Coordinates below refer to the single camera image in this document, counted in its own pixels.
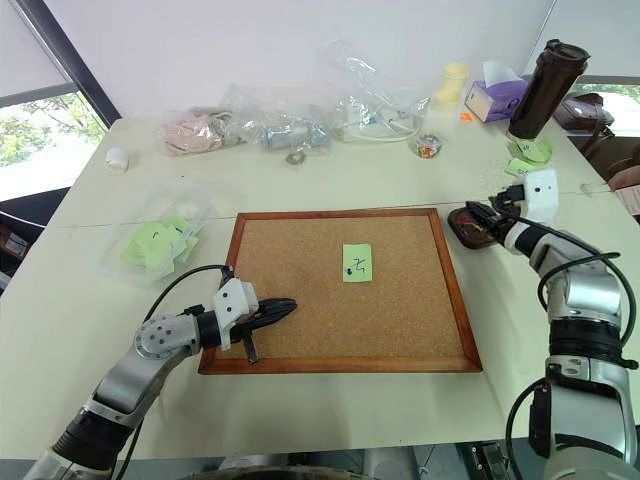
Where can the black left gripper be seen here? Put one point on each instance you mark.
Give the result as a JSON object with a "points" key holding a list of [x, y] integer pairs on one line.
{"points": [[249, 324]]}

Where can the brown chair with pink paper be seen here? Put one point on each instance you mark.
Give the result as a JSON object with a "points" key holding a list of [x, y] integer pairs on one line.
{"points": [[627, 182]]}

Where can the purple tissue box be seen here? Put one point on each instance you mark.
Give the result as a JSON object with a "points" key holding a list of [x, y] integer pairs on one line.
{"points": [[495, 97]]}

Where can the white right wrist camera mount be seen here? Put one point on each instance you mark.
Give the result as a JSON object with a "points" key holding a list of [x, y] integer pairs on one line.
{"points": [[542, 195]]}

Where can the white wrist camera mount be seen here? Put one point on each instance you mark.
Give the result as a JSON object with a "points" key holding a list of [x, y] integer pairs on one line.
{"points": [[542, 195], [235, 297]]}

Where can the plastic bag of green notes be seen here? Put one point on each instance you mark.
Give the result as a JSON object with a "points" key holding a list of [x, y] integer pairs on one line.
{"points": [[125, 270]]}

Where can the dark brown travel tumbler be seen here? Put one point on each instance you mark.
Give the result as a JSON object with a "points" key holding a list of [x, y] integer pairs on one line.
{"points": [[542, 90]]}

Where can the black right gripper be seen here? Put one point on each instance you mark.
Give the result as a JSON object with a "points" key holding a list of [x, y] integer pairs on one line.
{"points": [[510, 199]]}

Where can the dark brown oval tray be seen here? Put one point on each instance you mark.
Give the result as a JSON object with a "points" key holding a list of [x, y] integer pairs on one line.
{"points": [[465, 231]]}

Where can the pile of green notes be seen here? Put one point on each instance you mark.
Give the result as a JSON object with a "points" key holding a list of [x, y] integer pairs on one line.
{"points": [[150, 245]]}

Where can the bag of pink items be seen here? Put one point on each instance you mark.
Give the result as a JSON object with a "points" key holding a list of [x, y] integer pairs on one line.
{"points": [[187, 134]]}

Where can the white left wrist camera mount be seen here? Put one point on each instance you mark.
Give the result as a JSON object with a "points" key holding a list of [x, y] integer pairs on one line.
{"points": [[235, 297]]}

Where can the loose green sticky note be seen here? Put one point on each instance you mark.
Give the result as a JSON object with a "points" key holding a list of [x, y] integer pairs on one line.
{"points": [[517, 167]]}

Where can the black window frame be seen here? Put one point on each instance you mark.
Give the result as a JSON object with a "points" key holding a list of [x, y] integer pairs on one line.
{"points": [[75, 65]]}

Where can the green note with handwriting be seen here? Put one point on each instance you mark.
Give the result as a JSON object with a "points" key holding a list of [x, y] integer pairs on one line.
{"points": [[361, 257]]}

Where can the wood framed cork board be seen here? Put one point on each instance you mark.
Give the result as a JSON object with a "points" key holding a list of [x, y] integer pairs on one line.
{"points": [[320, 310]]}

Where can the clear bag with grey item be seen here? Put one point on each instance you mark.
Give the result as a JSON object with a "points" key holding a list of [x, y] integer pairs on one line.
{"points": [[280, 127]]}

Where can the clear cup of colourful pins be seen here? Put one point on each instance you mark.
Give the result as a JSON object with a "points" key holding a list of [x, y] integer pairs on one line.
{"points": [[430, 146]]}

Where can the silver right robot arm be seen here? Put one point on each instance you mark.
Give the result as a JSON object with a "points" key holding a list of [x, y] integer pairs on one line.
{"points": [[585, 350]]}

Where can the green sticky note pad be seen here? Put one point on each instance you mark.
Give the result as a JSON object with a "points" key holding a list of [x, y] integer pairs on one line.
{"points": [[532, 149]]}

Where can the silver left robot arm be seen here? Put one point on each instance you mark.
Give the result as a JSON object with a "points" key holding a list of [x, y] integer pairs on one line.
{"points": [[150, 345]]}

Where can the dark brown bag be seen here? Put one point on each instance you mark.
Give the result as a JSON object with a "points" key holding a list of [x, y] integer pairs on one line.
{"points": [[582, 112]]}

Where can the white tape roll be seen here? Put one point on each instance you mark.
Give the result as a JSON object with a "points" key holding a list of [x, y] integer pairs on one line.
{"points": [[116, 159]]}

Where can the pale yellow bottle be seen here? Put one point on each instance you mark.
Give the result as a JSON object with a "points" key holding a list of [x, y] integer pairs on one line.
{"points": [[450, 90]]}

